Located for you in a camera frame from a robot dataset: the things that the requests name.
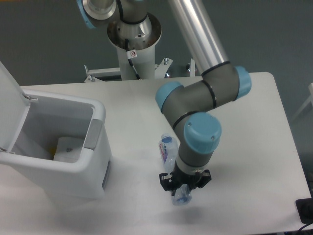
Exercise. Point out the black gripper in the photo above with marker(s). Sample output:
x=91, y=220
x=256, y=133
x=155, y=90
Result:
x=177, y=178

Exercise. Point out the clear plastic water bottle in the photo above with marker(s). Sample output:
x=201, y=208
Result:
x=168, y=147

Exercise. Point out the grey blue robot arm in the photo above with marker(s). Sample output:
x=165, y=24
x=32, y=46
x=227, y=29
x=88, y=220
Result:
x=185, y=107

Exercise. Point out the white trash can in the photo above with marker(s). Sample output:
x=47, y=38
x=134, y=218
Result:
x=50, y=117

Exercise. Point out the colourful trash in can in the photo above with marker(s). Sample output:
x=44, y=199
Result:
x=53, y=150

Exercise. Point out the white trash can lid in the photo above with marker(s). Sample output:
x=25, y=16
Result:
x=14, y=107

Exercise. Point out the black device at edge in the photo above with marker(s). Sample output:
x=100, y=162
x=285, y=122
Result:
x=305, y=210

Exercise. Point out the white furniture at right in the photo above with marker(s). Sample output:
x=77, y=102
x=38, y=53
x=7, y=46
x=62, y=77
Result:
x=307, y=105

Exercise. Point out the white metal base frame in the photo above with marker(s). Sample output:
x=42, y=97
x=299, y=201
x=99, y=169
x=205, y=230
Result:
x=162, y=70

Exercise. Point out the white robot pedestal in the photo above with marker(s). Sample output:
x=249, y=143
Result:
x=135, y=45

